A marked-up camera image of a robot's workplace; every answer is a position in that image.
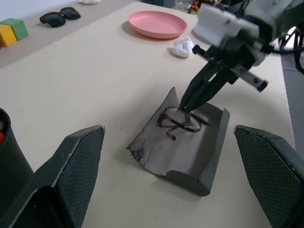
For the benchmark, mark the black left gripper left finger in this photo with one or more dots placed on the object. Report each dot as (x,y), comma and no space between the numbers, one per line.
(71,171)

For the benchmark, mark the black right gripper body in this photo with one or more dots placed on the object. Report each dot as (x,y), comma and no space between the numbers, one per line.
(235,61)

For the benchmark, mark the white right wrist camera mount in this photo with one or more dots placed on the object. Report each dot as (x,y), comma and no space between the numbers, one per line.
(221,26)

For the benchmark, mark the black sunglasses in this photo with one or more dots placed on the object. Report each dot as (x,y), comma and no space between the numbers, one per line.
(52,19)

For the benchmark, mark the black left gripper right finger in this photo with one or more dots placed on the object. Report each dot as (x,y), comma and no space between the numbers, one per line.
(268,171)

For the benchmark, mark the red marker pen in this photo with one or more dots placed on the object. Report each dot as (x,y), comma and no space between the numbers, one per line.
(1,137)

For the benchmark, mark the tortoiseshell eyeglasses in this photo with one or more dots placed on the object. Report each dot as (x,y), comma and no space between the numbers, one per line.
(177,123)

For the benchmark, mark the yellow wooden block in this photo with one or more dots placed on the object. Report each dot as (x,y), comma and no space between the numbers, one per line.
(7,35)

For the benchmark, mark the black tapered cup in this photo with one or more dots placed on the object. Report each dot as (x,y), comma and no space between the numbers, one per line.
(14,156)

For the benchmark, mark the crumpled white tissue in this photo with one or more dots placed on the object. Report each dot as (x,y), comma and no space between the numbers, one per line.
(183,47)

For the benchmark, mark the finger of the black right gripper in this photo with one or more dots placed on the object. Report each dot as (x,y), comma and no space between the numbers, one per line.
(198,83)
(211,91)

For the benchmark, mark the green wooden block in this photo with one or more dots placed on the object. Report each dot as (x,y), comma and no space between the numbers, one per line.
(19,29)

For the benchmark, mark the pink plastic plate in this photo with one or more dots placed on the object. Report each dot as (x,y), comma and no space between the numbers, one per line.
(158,23)

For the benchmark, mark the grey open glasses case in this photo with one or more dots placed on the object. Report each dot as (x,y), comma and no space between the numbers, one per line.
(175,156)

